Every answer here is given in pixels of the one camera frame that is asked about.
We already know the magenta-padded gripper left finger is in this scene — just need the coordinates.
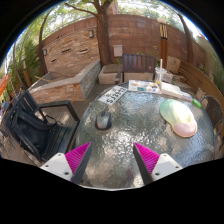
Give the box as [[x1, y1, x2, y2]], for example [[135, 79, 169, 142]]
[[39, 141, 93, 185]]

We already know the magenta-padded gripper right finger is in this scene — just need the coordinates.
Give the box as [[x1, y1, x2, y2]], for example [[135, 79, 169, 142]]
[[132, 142, 184, 186]]

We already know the grey and black computer mouse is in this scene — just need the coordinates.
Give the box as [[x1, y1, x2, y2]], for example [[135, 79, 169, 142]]
[[94, 110, 113, 131]]

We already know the black metal armchair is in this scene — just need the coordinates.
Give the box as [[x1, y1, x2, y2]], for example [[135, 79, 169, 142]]
[[1, 89, 81, 164]]

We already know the black bag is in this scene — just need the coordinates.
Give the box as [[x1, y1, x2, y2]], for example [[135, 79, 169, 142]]
[[9, 109, 58, 158]]

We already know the small closed book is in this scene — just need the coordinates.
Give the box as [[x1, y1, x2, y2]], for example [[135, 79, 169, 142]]
[[181, 91, 195, 103]]

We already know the dark wicker chair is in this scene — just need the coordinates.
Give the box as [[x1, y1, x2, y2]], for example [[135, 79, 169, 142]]
[[199, 94, 224, 136]]

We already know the open white book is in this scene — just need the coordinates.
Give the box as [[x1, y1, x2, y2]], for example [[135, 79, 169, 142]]
[[159, 81, 184, 99]]

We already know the watercolour paint tray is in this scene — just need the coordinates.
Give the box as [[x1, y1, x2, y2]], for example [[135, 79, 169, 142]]
[[128, 79, 162, 95]]

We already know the white license plate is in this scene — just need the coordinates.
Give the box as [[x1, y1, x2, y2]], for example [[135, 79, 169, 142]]
[[97, 85, 128, 106]]

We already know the beige stone slab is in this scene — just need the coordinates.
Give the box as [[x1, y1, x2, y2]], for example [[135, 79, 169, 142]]
[[165, 55, 182, 75]]

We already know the thin leaning tree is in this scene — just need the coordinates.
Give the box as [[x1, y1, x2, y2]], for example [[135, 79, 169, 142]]
[[178, 13, 195, 65], [37, 9, 55, 76]]

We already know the forked tree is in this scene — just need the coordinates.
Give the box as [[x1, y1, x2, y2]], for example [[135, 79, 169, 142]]
[[64, 0, 114, 67]]

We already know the tall wooden post lamp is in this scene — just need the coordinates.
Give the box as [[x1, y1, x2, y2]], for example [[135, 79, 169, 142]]
[[157, 17, 169, 69]]

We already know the white wall box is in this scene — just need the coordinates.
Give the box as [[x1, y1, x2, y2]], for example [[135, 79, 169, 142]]
[[112, 44, 124, 58]]

